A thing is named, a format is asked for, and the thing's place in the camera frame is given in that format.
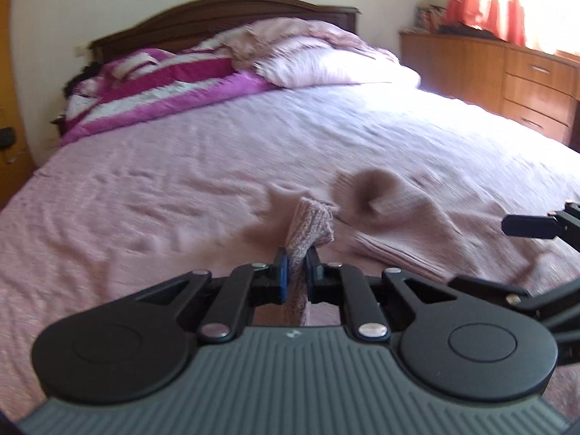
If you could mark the pink ruffled blanket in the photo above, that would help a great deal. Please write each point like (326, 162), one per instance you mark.
(281, 36)

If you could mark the dark clothes pile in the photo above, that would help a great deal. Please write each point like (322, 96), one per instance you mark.
(79, 81)

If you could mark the wooden wardrobe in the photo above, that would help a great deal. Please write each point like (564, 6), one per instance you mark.
(9, 77)

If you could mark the black pouch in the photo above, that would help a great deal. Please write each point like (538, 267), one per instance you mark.
(7, 138)

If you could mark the wall outlet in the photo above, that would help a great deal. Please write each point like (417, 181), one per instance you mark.
(80, 50)

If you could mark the orange and white curtain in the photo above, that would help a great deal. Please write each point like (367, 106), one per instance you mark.
(494, 13)

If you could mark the pink checked pillow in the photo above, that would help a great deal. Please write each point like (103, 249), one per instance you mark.
(340, 68)

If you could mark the magenta and white quilt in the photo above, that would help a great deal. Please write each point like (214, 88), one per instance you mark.
(158, 81)

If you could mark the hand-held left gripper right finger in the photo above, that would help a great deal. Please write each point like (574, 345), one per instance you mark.
(313, 276)

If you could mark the dark cloth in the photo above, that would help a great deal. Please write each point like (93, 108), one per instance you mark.
(466, 31)

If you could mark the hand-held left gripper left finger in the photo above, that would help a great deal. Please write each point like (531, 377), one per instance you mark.
(282, 276)

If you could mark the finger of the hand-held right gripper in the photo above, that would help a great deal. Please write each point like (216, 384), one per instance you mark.
(498, 292)
(530, 226)

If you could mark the dark wooden headboard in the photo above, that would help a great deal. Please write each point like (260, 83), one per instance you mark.
(226, 13)

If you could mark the pink knit cardigan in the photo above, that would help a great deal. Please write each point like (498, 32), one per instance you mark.
(394, 235)

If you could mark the wooden dresser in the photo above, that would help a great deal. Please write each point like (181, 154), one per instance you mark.
(475, 68)

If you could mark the bed with pink sheet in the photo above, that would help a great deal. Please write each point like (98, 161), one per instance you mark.
(158, 181)

